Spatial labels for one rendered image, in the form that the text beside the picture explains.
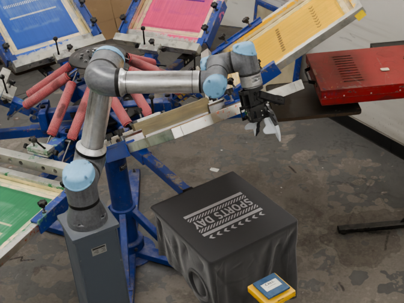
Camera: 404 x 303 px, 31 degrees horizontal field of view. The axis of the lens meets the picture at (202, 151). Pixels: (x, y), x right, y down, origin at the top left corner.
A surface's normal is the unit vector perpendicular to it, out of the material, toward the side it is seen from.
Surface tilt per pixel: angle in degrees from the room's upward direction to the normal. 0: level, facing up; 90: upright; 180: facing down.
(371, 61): 0
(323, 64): 0
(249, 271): 93
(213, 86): 90
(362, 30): 90
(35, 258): 0
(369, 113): 90
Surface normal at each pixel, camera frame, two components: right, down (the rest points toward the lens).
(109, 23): 0.50, 0.18
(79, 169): -0.09, -0.77
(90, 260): 0.47, 0.43
